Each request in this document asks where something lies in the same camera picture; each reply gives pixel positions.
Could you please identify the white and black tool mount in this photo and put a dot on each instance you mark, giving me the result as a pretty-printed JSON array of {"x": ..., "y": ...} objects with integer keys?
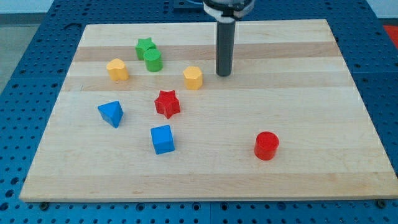
[{"x": 228, "y": 11}]

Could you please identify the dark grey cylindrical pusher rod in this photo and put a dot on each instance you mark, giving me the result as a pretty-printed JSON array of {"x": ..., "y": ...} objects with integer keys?
[{"x": 224, "y": 48}]

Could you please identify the yellow hexagon block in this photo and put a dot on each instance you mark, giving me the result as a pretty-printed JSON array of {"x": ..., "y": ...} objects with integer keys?
[{"x": 193, "y": 78}]

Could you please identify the yellow heart block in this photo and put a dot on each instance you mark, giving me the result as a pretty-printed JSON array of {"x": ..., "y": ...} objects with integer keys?
[{"x": 117, "y": 70}]

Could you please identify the green cylinder block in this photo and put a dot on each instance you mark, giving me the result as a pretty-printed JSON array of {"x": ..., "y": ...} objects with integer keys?
[{"x": 153, "y": 60}]

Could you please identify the green star block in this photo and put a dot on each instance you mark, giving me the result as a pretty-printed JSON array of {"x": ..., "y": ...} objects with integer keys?
[{"x": 144, "y": 45}]

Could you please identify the red star block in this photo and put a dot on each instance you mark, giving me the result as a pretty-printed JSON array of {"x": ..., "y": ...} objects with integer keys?
[{"x": 167, "y": 103}]

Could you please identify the light wooden board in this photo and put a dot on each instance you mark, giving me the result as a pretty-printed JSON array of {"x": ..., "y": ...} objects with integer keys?
[{"x": 289, "y": 78}]

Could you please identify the red cylinder block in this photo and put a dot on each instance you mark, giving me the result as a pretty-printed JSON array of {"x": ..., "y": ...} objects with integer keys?
[{"x": 266, "y": 145}]

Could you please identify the blue cube block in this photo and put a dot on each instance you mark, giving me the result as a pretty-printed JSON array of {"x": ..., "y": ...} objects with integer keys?
[{"x": 162, "y": 139}]

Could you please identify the blue triangle block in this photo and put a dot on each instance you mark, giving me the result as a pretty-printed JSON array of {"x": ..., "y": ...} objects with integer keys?
[{"x": 112, "y": 113}]

